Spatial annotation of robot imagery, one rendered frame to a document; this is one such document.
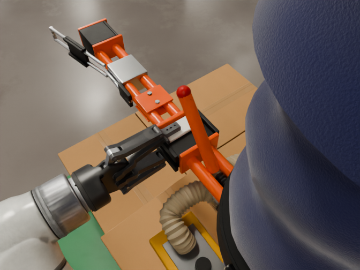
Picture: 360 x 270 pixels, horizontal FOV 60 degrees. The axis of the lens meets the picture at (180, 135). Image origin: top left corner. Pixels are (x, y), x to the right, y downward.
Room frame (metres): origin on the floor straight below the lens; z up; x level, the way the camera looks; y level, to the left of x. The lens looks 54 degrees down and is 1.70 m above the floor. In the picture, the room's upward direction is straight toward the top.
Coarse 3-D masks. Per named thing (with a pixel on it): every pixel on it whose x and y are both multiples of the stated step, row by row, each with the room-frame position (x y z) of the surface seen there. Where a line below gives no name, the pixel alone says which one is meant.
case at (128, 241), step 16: (192, 176) 0.40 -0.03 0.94; (144, 208) 0.31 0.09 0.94; (160, 208) 0.31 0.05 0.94; (192, 208) 0.31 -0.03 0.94; (208, 208) 0.31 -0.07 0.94; (128, 224) 0.27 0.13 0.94; (144, 224) 0.27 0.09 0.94; (160, 224) 0.27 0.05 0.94; (208, 224) 0.27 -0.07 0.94; (112, 240) 0.23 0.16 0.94; (128, 240) 0.23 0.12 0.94; (144, 240) 0.23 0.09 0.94; (112, 256) 0.19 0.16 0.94; (128, 256) 0.19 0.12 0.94; (144, 256) 0.19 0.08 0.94
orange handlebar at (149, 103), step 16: (112, 48) 0.58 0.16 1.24; (144, 80) 0.47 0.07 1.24; (144, 96) 0.42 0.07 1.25; (160, 96) 0.42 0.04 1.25; (144, 112) 0.39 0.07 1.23; (160, 112) 0.40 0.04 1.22; (176, 112) 0.38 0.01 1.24; (192, 160) 0.28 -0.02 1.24; (224, 160) 0.28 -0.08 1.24; (208, 176) 0.24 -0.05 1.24
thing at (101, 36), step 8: (96, 24) 0.64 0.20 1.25; (104, 24) 0.64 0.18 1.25; (80, 32) 0.61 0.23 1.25; (88, 32) 0.61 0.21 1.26; (96, 32) 0.61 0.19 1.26; (104, 32) 0.61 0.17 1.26; (112, 32) 0.61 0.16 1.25; (88, 40) 0.58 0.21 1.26; (96, 40) 0.58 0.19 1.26; (104, 40) 0.58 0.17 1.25; (112, 40) 0.59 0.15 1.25; (120, 40) 0.60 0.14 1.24; (88, 48) 0.59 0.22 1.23; (96, 48) 0.56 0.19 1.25; (104, 48) 0.57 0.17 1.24; (112, 56) 0.58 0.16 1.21
